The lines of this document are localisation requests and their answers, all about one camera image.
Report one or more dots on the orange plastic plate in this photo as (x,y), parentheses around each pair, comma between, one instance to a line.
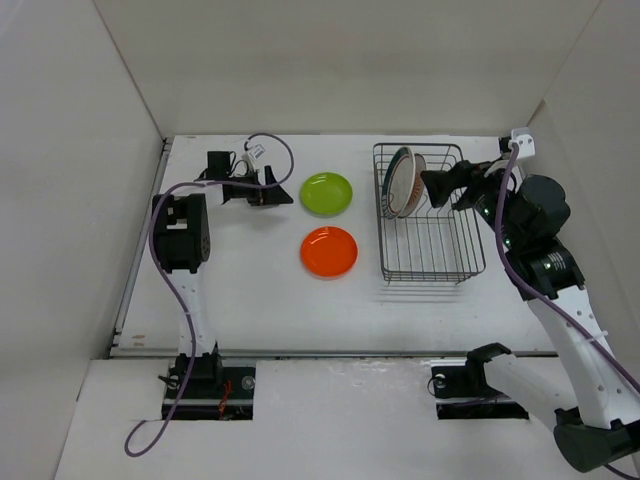
(329,252)

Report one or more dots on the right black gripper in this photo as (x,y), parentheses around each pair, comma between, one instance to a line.
(440,183)

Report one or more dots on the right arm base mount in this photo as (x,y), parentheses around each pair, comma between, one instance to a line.
(461,395)

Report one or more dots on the green rimmed white plate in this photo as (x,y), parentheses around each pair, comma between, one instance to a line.
(398,183)

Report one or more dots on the orange sunburst patterned plate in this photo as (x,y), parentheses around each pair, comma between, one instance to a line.
(418,187)

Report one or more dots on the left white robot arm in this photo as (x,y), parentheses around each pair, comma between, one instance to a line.
(180,244)

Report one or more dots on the grey wire dish rack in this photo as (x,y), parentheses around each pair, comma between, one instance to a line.
(432,244)

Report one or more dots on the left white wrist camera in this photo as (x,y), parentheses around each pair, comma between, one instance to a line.
(251,157)

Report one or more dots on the green plastic plate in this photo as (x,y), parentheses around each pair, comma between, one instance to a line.
(326,194)

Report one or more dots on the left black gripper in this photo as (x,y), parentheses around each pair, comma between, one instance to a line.
(271,196)

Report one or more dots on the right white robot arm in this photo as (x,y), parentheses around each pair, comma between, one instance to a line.
(595,421)

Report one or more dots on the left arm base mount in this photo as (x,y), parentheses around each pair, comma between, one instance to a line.
(229,398)

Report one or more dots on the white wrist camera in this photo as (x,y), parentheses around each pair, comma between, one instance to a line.
(520,139)
(251,157)

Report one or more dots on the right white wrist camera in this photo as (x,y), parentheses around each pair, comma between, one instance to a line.
(520,139)

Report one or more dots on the aluminium rail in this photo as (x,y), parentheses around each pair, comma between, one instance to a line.
(122,353)

